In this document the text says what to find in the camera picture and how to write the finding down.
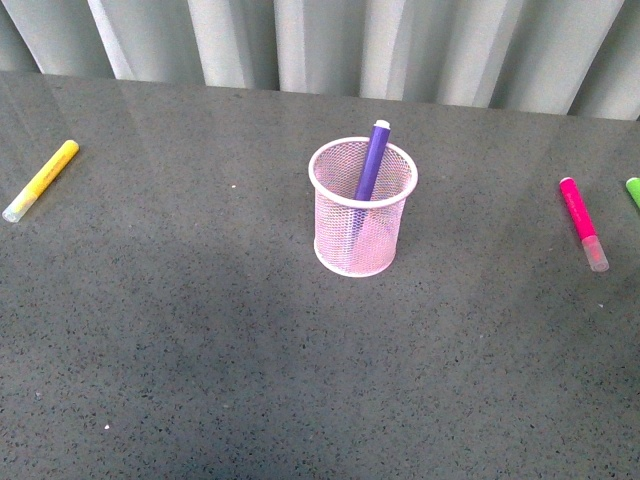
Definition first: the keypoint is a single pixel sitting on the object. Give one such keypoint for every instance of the green marker pen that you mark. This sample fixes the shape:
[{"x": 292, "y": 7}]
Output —
[{"x": 633, "y": 188}]

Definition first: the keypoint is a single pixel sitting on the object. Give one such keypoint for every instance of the purple marker pen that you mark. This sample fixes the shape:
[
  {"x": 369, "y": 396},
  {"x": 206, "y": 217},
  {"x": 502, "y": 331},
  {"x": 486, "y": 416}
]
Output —
[{"x": 373, "y": 158}]

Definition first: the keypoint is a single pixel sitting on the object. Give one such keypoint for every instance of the pink marker pen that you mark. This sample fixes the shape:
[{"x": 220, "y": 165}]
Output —
[{"x": 583, "y": 224}]

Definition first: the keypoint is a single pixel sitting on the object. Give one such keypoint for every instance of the grey pleated curtain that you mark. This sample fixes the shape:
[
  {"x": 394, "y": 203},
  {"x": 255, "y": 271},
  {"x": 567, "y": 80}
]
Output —
[{"x": 559, "y": 57}]

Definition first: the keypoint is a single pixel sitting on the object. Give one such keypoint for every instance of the pink mesh pen cup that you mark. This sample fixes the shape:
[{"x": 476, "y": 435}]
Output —
[{"x": 358, "y": 238}]

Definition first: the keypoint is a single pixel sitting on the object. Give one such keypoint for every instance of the yellow marker pen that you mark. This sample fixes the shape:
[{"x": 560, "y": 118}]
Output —
[{"x": 14, "y": 212}]

